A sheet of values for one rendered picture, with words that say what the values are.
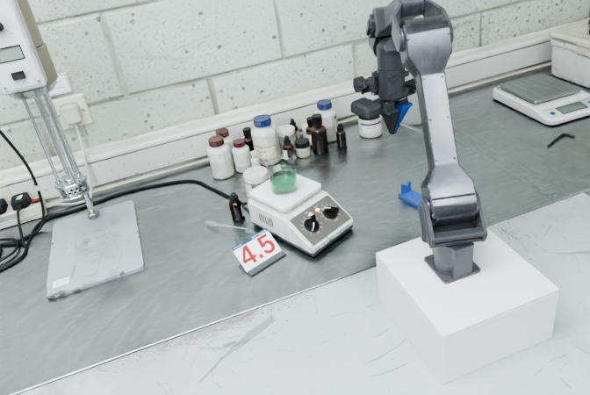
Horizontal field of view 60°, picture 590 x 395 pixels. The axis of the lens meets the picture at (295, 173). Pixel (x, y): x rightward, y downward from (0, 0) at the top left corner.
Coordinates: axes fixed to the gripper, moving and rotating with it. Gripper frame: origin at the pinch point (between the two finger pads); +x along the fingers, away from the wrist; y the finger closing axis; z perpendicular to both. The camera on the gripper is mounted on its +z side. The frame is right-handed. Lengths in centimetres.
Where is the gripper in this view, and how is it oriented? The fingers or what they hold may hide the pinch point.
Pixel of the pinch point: (392, 119)
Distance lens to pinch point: 116.8
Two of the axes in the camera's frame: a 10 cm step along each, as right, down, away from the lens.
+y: -8.3, 3.6, -4.3
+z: -5.4, -3.6, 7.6
